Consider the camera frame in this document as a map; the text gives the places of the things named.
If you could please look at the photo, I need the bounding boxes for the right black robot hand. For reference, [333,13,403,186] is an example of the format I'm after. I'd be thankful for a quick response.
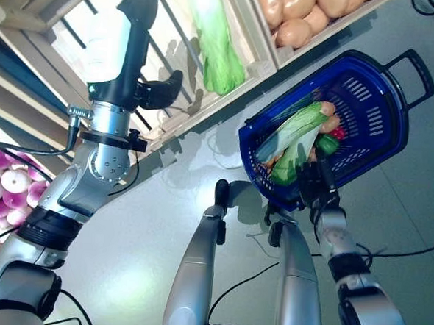
[294,152,342,215]

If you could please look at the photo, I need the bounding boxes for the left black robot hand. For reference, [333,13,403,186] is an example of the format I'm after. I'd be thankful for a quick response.
[46,0,190,114]

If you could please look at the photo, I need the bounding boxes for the green white napa cabbage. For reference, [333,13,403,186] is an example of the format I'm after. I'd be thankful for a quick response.
[268,136,319,188]
[255,97,330,169]
[182,0,251,98]

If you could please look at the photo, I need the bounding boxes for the blue plastic shopping basket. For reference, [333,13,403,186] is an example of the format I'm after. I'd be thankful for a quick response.
[233,38,434,221]

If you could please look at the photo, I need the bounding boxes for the green bell pepper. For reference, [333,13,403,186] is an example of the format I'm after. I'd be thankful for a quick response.
[316,134,339,154]

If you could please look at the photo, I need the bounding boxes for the right black robot foot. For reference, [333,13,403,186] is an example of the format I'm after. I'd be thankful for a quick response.
[263,204,285,226]

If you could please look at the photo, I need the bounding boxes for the black robot foot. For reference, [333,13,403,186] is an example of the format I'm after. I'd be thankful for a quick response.
[263,204,285,226]
[213,178,230,208]

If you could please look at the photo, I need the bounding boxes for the right silver robot leg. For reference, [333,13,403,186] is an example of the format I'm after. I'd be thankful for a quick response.
[264,213,330,325]

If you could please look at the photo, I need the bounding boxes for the left black robot foot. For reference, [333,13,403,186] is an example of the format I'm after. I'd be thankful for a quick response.
[213,178,230,208]

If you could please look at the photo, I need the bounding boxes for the slatted wooden crate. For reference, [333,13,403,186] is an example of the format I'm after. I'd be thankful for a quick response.
[0,0,284,163]
[241,0,394,76]

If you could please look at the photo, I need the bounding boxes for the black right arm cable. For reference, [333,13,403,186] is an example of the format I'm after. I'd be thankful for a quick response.
[354,243,386,269]

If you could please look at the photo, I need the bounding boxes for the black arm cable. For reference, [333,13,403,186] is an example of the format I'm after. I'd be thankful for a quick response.
[354,243,386,269]
[0,99,96,162]

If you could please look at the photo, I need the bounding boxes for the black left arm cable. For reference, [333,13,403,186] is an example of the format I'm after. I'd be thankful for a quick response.
[0,99,96,162]

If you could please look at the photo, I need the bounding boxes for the black floor cable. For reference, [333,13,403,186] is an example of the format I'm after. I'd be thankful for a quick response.
[373,237,434,260]
[209,257,280,321]

